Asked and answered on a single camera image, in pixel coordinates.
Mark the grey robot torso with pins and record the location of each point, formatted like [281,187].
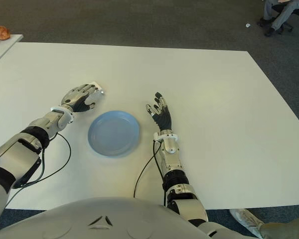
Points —
[102,219]

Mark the white sneaker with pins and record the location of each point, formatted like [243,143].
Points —
[245,220]

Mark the brown bread roll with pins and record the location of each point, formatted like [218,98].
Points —
[1,33]

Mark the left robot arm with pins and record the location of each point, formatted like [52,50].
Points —
[17,154]

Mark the seated person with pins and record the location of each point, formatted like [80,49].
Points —
[279,17]

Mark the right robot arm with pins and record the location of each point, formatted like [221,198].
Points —
[175,174]

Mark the khaki trouser leg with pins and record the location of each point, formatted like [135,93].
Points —
[286,229]

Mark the white cube charger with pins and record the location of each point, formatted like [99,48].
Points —
[99,87]

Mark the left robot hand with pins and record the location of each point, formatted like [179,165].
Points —
[76,98]

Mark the white side table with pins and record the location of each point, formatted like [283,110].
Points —
[5,47]

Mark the black office chair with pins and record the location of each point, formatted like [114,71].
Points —
[287,26]

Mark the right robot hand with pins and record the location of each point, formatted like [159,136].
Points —
[164,119]

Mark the blue plastic plate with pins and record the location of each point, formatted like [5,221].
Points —
[114,134]

